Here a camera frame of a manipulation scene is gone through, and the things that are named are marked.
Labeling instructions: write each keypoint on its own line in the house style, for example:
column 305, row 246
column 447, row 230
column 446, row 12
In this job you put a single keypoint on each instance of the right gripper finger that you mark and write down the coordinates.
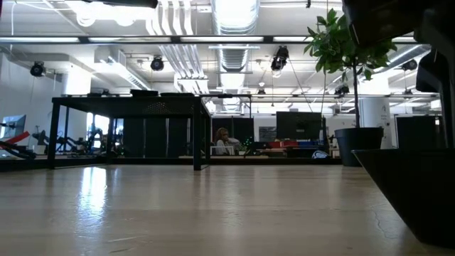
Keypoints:
column 449, row 113

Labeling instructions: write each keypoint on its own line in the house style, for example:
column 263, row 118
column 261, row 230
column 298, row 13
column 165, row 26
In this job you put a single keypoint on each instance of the black wavy square plate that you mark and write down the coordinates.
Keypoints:
column 409, row 192

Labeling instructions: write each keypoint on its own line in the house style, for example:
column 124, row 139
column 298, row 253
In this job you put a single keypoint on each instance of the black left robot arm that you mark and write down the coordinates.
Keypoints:
column 124, row 3

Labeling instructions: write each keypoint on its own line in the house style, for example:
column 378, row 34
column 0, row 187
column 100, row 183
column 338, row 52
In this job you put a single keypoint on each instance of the background black robot arm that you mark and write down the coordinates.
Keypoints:
column 76, row 142

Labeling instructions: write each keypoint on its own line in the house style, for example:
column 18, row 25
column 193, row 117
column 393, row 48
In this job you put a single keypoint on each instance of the black partition panel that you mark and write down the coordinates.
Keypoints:
column 241, row 128
column 419, row 131

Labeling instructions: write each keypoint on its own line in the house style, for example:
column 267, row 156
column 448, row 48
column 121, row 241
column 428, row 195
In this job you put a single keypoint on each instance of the black ceiling spotlight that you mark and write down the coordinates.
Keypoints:
column 37, row 68
column 157, row 64
column 280, row 58
column 342, row 89
column 409, row 65

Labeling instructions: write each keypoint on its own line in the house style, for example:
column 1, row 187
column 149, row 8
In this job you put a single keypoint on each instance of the white round column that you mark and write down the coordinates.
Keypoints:
column 375, row 121

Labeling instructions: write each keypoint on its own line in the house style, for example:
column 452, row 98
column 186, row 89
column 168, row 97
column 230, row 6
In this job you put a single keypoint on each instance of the green potted plant black pot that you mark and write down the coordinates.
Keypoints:
column 359, row 145

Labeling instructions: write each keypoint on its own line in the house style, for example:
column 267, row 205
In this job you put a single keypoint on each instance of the white blue bag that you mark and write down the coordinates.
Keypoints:
column 320, row 154

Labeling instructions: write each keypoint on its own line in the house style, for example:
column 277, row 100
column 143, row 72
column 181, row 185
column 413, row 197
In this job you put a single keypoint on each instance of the blue storage box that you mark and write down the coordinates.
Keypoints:
column 308, row 144

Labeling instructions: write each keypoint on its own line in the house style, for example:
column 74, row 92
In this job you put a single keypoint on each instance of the red storage box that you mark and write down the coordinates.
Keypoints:
column 284, row 144

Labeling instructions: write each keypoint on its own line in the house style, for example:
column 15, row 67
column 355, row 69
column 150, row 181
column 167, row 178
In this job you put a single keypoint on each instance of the small green desk plant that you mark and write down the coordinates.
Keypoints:
column 246, row 145

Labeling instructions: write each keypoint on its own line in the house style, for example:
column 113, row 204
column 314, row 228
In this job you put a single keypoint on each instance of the person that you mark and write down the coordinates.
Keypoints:
column 223, row 144

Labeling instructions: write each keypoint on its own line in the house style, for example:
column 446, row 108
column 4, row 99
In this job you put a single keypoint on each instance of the black deep square plate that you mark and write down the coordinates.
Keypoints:
column 176, row 94

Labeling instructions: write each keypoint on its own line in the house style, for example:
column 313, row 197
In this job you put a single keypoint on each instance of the black perforated metal shelf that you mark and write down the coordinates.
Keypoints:
column 167, row 106

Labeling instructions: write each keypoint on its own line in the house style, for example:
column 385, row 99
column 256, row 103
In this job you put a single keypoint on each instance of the small black square plate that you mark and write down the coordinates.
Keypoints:
column 144, row 93

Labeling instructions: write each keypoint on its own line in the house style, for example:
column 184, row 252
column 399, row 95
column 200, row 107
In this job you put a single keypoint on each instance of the black aluminium crossbar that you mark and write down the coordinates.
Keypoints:
column 142, row 160

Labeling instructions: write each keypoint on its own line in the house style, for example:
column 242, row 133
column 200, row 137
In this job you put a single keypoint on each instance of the grey computer monitor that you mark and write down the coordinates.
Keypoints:
column 14, row 125

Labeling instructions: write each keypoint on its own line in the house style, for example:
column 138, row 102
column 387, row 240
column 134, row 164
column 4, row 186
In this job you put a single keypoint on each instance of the red background bar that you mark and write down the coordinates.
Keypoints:
column 16, row 138

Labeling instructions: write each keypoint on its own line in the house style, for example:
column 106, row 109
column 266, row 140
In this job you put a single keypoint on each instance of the black wall television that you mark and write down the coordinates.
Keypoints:
column 298, row 125

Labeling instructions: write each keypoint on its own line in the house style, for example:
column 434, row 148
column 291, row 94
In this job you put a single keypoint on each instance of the grey wall poster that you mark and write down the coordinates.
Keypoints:
column 267, row 133

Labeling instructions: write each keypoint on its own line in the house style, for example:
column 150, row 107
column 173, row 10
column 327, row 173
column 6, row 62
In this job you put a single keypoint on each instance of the black overhead frame bar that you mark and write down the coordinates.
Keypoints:
column 213, row 39

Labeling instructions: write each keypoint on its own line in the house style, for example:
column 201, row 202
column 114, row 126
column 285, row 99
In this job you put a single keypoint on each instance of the white frame chair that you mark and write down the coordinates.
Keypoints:
column 212, row 149

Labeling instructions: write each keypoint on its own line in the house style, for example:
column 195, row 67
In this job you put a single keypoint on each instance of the black aluminium frame rail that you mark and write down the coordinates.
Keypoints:
column 21, row 165

